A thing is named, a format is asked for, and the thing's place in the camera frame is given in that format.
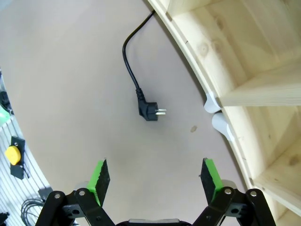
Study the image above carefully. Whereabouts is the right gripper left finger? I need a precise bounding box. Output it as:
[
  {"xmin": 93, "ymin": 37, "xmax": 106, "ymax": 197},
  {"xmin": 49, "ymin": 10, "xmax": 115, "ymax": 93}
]
[{"xmin": 35, "ymin": 158, "xmax": 116, "ymax": 226}]

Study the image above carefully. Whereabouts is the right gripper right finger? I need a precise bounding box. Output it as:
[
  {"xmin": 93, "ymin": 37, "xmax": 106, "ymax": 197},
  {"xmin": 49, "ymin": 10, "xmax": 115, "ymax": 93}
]
[{"xmin": 191, "ymin": 159, "xmax": 277, "ymax": 226}]

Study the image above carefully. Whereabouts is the wooden riser with white legs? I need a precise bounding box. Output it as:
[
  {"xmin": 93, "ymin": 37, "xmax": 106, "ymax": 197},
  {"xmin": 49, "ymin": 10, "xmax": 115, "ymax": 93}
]
[{"xmin": 211, "ymin": 113, "xmax": 254, "ymax": 189}]

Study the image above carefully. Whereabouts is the small black box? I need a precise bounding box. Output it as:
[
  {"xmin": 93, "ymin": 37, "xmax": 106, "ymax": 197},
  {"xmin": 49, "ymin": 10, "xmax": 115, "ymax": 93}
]
[{"xmin": 38, "ymin": 187, "xmax": 53, "ymax": 202}]

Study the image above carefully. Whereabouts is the grey slotted aluminium panel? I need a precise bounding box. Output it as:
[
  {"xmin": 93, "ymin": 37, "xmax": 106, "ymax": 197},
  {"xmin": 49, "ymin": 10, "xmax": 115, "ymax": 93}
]
[{"xmin": 0, "ymin": 68, "xmax": 51, "ymax": 226}]

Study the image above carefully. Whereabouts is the yellow button on black box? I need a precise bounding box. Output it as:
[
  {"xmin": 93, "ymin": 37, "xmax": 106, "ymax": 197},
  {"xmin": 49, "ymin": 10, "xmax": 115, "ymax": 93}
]
[{"xmin": 5, "ymin": 136, "xmax": 30, "ymax": 181}]

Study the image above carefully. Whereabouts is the green plastic part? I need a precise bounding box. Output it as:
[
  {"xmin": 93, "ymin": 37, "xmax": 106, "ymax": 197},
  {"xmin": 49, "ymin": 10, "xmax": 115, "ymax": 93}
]
[{"xmin": 0, "ymin": 107, "xmax": 12, "ymax": 129}]

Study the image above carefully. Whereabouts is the pine wood cubby shelf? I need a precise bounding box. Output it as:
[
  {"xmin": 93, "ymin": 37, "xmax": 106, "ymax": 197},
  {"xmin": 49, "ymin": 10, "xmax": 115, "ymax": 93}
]
[{"xmin": 150, "ymin": 0, "xmax": 301, "ymax": 226}]

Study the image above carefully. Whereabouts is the coiled black cable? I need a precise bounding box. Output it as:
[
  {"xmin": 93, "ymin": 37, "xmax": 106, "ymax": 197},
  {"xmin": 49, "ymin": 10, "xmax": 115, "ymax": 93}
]
[{"xmin": 20, "ymin": 198, "xmax": 46, "ymax": 223}]

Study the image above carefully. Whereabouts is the black power cable with plug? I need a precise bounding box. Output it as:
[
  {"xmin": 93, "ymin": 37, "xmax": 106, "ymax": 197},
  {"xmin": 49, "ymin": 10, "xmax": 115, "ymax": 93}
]
[{"xmin": 122, "ymin": 10, "xmax": 167, "ymax": 122}]

